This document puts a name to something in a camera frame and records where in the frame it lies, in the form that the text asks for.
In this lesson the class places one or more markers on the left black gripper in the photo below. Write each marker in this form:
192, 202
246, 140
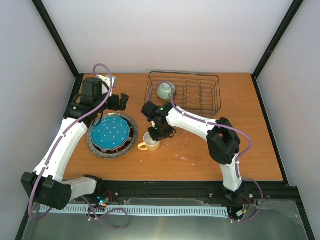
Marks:
115, 106

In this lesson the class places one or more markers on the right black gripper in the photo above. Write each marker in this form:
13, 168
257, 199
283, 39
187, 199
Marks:
157, 138

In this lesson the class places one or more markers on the yellow mug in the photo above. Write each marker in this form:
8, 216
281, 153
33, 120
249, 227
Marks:
148, 144

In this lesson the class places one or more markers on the green ceramic bowl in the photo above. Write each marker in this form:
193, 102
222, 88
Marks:
166, 90

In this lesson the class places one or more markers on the black wire dish rack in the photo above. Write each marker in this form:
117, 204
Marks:
197, 93

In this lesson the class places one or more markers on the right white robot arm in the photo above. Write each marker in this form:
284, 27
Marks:
222, 141

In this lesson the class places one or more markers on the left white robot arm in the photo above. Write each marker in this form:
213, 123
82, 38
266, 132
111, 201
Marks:
46, 184

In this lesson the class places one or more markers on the blue dotted plate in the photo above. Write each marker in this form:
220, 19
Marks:
111, 133

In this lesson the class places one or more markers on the grey speckled large plate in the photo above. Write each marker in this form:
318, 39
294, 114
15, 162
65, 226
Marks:
132, 140

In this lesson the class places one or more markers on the pink plate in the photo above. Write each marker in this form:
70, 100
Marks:
114, 143

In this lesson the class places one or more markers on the light blue cable duct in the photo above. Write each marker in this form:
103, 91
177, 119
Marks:
141, 210

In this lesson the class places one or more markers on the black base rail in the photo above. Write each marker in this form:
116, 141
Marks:
211, 192

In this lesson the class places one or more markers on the left black frame post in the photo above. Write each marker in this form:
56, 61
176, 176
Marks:
45, 16

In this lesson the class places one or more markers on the black frame post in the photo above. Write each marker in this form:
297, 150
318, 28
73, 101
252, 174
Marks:
45, 16
282, 28

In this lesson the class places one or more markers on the right black frame post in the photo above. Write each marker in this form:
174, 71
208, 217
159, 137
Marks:
282, 28

